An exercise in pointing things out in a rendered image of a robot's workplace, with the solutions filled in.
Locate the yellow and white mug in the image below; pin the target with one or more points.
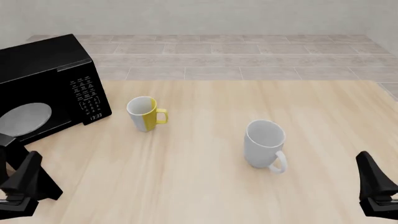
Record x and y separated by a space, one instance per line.
148 119

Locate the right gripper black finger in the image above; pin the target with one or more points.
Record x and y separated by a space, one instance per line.
374 184

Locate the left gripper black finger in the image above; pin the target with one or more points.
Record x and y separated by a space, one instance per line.
23 179

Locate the grey glass turntable plate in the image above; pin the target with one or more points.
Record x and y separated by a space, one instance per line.
26 117

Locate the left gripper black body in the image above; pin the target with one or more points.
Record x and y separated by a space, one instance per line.
15 206

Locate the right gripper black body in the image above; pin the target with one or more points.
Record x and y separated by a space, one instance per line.
381 208

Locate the black microwave oven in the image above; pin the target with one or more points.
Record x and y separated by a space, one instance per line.
37 70

